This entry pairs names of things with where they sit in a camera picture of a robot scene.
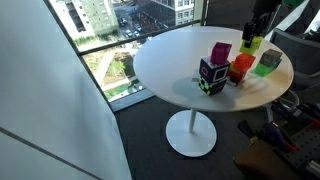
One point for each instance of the round white pedestal table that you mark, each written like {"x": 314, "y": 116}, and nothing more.
{"x": 170, "y": 63}

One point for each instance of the yellow toy block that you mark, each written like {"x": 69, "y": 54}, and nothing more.
{"x": 251, "y": 46}

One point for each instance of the purple red printed block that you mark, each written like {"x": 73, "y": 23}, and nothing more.
{"x": 235, "y": 77}

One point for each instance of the checker patterned toy block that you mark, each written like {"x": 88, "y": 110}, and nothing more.
{"x": 211, "y": 87}

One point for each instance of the black perforated tool board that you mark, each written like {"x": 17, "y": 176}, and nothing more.
{"x": 305, "y": 146}

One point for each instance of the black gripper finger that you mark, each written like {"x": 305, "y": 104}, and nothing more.
{"x": 258, "y": 30}
{"x": 247, "y": 32}

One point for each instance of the green toy block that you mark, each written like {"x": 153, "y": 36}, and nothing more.
{"x": 264, "y": 70}

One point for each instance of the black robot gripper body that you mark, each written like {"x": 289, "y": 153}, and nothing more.
{"x": 263, "y": 10}

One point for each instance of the orange toy block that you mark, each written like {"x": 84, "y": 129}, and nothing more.
{"x": 244, "y": 63}

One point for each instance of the grey office chair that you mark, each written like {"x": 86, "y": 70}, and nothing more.
{"x": 301, "y": 56}

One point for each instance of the navy printed toy block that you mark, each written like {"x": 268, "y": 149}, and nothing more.
{"x": 213, "y": 71}

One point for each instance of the dark window frame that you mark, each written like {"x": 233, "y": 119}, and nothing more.
{"x": 133, "y": 37}

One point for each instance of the dark bar clamp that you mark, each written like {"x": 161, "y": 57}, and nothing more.
{"x": 310, "y": 111}

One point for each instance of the dark clamp with red tip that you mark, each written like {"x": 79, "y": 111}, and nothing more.
{"x": 271, "y": 135}

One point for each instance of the magenta toy block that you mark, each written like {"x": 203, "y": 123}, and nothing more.
{"x": 220, "y": 53}

